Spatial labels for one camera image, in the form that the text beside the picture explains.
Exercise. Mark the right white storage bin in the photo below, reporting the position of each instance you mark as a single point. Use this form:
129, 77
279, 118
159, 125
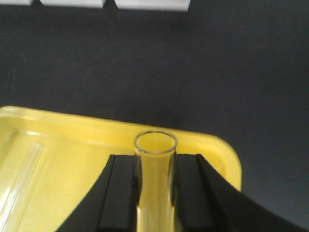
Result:
156, 5

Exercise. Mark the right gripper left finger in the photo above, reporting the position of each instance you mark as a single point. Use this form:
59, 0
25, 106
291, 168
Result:
111, 203

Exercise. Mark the left white storage bin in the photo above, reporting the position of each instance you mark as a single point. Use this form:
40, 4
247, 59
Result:
16, 2

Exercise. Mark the short clear glass tube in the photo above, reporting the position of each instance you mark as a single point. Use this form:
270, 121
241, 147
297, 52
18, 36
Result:
16, 187

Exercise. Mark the white storage bin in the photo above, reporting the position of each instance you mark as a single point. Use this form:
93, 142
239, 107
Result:
75, 3
156, 5
16, 2

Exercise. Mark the middle white storage bin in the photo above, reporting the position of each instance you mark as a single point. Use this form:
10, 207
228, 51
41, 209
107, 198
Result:
75, 3

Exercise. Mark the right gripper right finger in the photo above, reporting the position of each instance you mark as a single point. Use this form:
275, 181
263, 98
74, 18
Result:
205, 202

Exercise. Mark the tall clear glass tube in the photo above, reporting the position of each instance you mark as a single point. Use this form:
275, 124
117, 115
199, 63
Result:
156, 150

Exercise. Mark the yellow plastic tray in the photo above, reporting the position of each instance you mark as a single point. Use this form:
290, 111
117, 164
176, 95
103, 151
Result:
76, 150

